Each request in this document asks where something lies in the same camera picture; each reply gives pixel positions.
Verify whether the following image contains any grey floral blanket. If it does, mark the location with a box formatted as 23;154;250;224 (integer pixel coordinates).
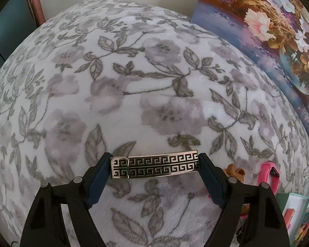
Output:
0;0;309;247

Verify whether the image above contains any pink wristband watch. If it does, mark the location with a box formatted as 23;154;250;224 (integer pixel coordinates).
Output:
259;161;282;195

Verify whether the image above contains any white tray with teal rim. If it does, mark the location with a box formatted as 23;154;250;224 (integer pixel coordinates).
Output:
275;192;309;246

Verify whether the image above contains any pink door frame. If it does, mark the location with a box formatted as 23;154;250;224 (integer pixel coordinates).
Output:
24;0;46;27

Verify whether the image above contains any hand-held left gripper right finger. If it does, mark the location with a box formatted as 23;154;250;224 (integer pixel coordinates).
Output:
198;153;291;247

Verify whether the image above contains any flower painting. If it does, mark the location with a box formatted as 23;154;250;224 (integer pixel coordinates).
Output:
192;0;309;137

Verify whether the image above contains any orange block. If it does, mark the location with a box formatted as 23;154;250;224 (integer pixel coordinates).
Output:
284;208;295;231

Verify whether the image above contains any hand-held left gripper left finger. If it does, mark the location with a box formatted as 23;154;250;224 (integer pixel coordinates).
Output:
19;152;113;247

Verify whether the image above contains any small brown toy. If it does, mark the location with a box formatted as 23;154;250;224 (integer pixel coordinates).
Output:
224;164;246;183

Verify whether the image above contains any teal door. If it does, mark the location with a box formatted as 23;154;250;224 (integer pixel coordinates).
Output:
0;0;39;69

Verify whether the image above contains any patterned metal hair clip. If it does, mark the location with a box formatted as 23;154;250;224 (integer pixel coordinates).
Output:
110;149;199;180

